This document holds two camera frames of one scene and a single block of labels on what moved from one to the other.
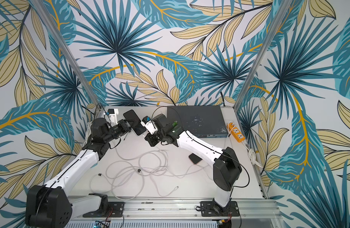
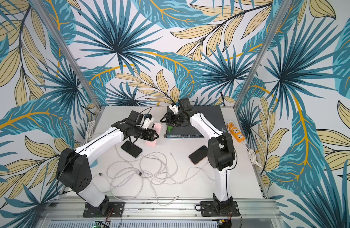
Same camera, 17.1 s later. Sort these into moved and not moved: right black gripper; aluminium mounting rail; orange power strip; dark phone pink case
Moved: right black gripper
Not moved: dark phone pink case; orange power strip; aluminium mounting rail
